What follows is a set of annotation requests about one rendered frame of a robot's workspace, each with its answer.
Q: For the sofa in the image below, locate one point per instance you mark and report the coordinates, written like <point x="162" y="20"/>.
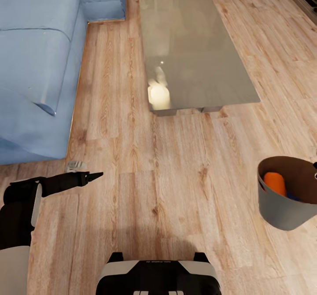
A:
<point x="41" y="51"/>

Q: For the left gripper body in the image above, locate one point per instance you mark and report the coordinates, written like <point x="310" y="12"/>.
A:
<point x="71" y="180"/>

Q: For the can of soda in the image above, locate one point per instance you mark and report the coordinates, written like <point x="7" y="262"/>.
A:
<point x="292" y="197"/>
<point x="276" y="182"/>

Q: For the trash can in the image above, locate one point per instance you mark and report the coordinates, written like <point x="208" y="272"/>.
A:
<point x="300" y="180"/>

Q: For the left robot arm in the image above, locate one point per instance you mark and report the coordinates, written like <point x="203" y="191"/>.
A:
<point x="18" y="219"/>

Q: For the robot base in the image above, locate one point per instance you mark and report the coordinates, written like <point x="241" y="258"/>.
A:
<point x="120" y="277"/>

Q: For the coffee table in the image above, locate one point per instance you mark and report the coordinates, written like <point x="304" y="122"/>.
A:
<point x="190" y="59"/>

